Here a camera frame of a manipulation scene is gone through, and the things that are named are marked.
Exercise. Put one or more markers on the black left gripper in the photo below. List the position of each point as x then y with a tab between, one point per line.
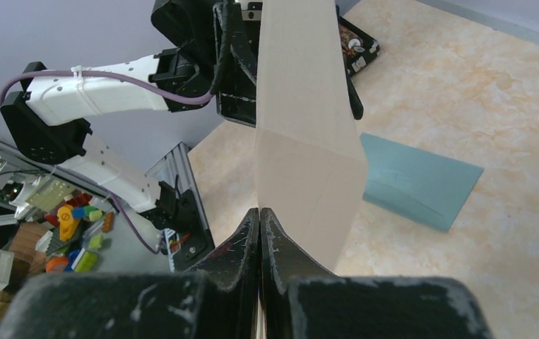
236	97

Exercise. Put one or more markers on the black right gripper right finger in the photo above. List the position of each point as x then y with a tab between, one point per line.
303	299

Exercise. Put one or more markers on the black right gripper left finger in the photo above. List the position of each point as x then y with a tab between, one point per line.
215	298

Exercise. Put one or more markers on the beige letter paper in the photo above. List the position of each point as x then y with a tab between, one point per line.
309	165

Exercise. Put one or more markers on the black poker chip case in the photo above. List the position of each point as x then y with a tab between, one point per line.
358	48

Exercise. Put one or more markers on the colourful toy bricks pile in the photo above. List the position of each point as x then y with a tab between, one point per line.
80	223

